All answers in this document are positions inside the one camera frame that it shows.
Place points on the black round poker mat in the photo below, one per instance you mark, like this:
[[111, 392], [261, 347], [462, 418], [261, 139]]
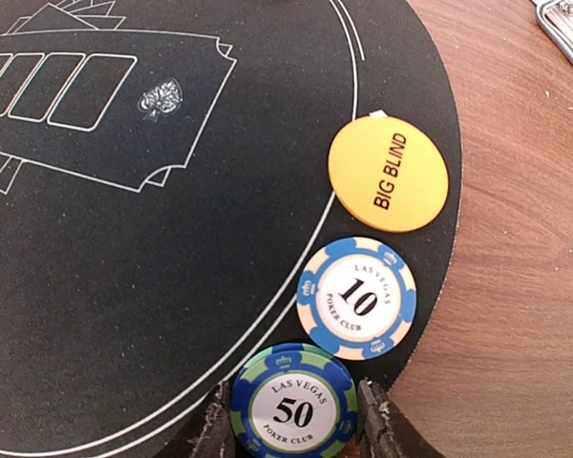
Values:
[[163, 181]]

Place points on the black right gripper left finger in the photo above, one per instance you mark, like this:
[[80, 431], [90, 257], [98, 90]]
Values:
[[208, 433]]

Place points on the orange round dealer button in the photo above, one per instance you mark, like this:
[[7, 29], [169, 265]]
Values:
[[388, 174]]

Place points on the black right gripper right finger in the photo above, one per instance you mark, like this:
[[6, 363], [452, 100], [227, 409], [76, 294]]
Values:
[[383, 430]]

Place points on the aluminium poker chip case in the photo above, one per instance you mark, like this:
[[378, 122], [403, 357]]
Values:
[[555, 18]]

